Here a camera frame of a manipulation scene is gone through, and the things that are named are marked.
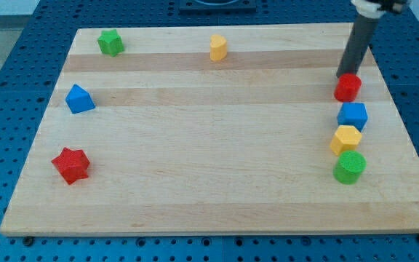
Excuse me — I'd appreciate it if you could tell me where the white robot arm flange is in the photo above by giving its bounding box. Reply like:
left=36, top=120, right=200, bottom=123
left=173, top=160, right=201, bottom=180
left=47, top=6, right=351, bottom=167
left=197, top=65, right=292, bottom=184
left=351, top=0, right=412, bottom=19

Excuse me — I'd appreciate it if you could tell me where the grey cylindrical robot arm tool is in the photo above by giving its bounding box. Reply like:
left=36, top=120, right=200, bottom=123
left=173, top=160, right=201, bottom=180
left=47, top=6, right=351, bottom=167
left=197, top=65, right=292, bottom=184
left=336, top=14, right=379, bottom=78

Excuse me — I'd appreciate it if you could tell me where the yellow heart block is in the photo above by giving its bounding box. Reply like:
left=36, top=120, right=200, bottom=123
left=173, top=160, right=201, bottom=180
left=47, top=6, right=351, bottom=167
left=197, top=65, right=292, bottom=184
left=209, top=34, right=227, bottom=62

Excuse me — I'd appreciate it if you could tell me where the wooden board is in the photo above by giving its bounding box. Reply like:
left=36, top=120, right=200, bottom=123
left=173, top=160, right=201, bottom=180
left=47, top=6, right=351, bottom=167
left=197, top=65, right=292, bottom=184
left=0, top=23, right=419, bottom=237

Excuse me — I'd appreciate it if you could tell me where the green star block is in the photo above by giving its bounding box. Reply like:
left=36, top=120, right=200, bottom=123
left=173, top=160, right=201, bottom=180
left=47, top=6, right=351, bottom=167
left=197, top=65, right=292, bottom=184
left=97, top=29, right=124, bottom=57

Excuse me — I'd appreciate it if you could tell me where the blue triangle block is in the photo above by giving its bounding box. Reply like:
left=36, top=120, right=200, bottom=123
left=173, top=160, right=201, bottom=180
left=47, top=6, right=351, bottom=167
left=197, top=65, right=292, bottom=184
left=65, top=84, right=95, bottom=114

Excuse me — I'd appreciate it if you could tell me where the yellow hexagon block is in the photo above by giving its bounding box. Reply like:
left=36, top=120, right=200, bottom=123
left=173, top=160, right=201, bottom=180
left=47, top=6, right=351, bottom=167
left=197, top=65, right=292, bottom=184
left=330, top=125, right=362, bottom=156

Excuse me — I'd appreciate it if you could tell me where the red star block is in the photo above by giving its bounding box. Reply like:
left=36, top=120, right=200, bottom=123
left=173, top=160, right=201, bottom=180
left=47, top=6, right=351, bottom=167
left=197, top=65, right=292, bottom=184
left=51, top=147, right=90, bottom=185

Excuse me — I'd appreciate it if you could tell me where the green cylinder block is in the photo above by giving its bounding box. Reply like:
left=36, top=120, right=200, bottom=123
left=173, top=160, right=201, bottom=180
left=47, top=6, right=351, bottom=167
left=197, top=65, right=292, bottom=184
left=332, top=150, right=367, bottom=185

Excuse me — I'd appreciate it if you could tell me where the red cylinder block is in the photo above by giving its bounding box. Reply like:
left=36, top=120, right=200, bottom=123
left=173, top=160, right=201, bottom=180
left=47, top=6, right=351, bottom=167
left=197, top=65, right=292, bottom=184
left=334, top=73, right=362, bottom=102

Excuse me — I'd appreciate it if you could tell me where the blue cube block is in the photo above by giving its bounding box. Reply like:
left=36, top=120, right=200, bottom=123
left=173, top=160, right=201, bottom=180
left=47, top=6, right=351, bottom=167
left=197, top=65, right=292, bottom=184
left=337, top=103, right=368, bottom=132

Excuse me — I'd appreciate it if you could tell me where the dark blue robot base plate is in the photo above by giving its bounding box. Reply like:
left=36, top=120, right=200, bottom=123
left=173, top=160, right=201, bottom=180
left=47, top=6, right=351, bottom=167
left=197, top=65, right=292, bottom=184
left=178, top=0, right=257, bottom=13

